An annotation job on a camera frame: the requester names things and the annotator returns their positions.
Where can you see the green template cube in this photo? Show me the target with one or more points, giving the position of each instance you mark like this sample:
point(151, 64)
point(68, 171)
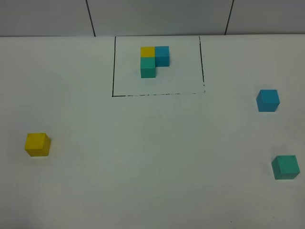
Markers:
point(147, 67)

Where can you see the white template paper sheet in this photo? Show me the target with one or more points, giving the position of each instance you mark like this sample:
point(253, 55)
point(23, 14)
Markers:
point(184, 75)

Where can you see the blue template cube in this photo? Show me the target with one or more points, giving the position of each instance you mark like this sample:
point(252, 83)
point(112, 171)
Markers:
point(162, 56)

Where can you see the yellow template cube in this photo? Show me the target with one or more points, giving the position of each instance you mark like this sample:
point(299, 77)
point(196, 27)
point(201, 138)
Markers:
point(148, 52)

